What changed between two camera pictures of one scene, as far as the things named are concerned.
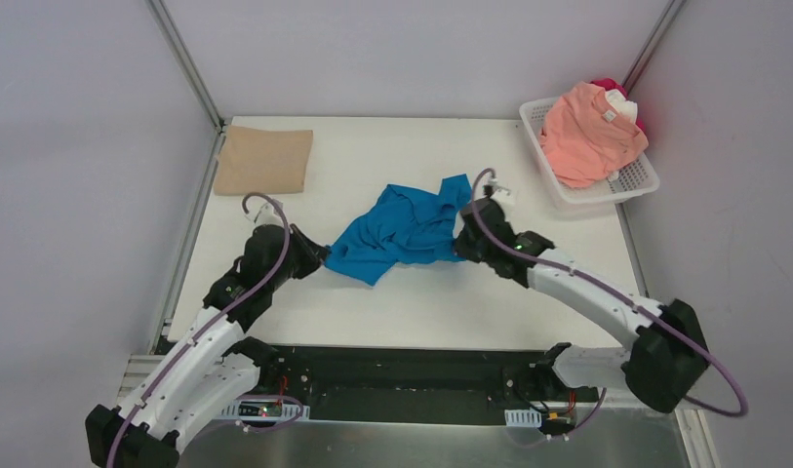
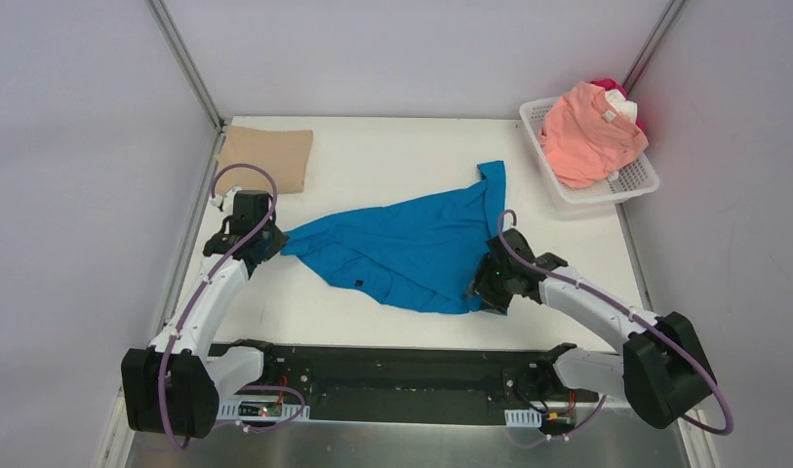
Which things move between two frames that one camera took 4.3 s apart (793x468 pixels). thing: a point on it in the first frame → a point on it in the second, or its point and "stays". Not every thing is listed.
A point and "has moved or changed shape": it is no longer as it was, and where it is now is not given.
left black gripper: [306, 251] → [270, 241]
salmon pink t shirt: [585, 140] stays
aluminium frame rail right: [652, 44] stays
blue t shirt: [408, 225] has moved or changed shape
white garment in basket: [624, 106] stays
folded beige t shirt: [257, 161] stays
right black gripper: [470, 234] → [480, 289]
